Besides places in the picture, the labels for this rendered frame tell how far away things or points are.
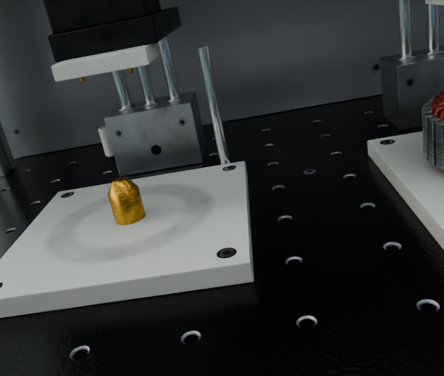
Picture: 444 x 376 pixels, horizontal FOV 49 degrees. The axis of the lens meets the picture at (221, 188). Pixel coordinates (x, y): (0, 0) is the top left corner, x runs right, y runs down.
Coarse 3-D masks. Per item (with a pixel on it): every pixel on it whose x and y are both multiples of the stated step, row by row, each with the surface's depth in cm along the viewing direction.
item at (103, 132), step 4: (100, 128) 43; (104, 128) 43; (100, 132) 43; (104, 132) 43; (100, 136) 43; (104, 136) 43; (108, 136) 43; (104, 140) 43; (108, 140) 43; (104, 144) 43; (108, 144) 43; (104, 148) 43; (108, 148) 43; (112, 148) 43; (104, 152) 44; (108, 152) 43; (112, 152) 44; (108, 156) 44; (112, 156) 44
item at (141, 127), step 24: (168, 96) 45; (192, 96) 43; (120, 120) 41; (144, 120) 41; (168, 120) 41; (192, 120) 41; (120, 144) 42; (144, 144) 42; (168, 144) 42; (192, 144) 42; (120, 168) 43; (144, 168) 43; (168, 168) 43
